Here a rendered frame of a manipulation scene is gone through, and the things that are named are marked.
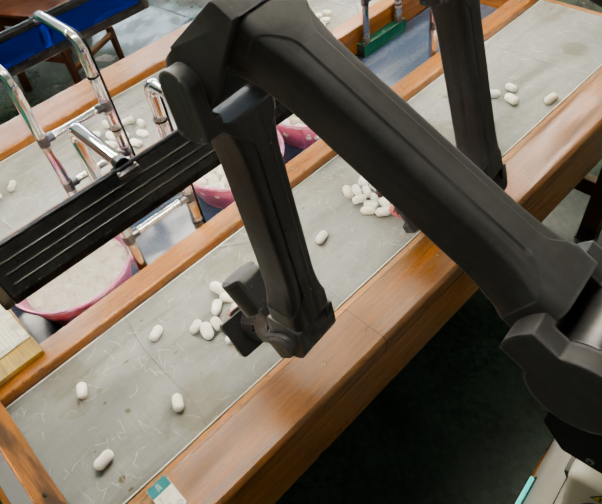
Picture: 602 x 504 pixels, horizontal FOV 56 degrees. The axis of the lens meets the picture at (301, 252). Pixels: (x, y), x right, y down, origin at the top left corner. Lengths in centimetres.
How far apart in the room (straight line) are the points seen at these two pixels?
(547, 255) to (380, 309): 63
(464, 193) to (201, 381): 72
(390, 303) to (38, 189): 92
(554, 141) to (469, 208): 99
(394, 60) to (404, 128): 140
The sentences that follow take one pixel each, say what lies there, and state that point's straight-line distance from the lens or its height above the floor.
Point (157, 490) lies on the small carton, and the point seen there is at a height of 78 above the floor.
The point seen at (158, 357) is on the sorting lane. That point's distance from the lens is 109.
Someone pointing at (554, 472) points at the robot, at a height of 28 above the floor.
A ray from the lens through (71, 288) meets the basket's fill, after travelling 127.
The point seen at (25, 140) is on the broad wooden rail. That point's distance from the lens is 169.
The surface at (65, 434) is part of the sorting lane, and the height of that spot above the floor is 74.
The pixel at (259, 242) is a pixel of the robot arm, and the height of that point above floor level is 115.
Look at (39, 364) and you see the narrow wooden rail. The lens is 115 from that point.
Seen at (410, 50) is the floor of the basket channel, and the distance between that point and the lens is 186.
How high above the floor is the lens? 162
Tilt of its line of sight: 49 degrees down
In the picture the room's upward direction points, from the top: 10 degrees counter-clockwise
